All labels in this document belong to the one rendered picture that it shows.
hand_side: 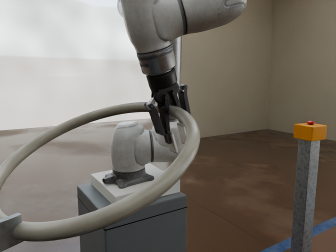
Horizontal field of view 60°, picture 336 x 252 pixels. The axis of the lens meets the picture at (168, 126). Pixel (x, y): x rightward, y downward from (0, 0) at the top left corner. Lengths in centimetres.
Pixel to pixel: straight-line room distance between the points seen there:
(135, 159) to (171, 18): 79
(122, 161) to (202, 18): 81
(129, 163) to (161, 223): 30
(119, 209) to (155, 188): 7
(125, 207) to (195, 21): 43
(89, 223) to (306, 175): 146
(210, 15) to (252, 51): 703
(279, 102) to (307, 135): 631
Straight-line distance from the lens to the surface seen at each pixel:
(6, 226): 56
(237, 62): 733
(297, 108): 773
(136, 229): 130
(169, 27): 68
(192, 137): 60
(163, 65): 70
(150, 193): 49
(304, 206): 186
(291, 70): 783
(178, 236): 144
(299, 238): 195
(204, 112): 669
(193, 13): 69
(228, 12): 72
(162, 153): 133
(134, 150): 131
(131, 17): 68
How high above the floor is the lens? 133
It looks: 9 degrees down
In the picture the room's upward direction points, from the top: straight up
